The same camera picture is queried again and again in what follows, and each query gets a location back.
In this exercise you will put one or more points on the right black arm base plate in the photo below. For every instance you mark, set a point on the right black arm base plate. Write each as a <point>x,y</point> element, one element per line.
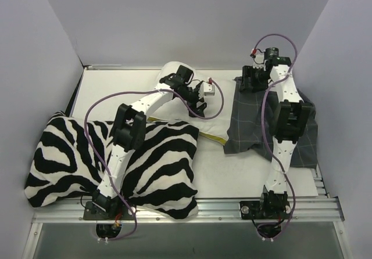
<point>256,210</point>

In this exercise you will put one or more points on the aluminium rail frame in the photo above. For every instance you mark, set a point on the aluminium rail frame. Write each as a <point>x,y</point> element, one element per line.
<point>222,181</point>

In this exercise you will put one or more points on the white pillow with yellow edge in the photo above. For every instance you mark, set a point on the white pillow with yellow edge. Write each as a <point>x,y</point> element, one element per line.
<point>219,105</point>

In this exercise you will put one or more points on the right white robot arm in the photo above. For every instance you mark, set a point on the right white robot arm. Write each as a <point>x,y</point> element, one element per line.
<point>288,125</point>

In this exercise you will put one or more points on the zebra striped cushion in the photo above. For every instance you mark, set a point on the zebra striped cushion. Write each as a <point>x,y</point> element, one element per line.
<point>159,176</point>

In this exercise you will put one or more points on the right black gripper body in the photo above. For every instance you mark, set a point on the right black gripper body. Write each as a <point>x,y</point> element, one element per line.
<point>250,79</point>

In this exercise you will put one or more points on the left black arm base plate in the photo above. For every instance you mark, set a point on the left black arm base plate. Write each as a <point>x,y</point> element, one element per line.
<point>117,212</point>

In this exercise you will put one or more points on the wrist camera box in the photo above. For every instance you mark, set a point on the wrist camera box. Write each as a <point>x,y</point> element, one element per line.
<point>259,61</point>
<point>207,89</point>

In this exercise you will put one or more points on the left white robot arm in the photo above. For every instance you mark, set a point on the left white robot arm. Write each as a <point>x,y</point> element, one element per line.
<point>128,130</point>

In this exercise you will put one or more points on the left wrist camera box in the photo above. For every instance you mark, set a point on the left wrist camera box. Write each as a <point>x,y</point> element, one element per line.
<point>207,89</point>

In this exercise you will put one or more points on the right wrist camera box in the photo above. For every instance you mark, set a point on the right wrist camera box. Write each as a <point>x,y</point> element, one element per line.
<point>259,61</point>

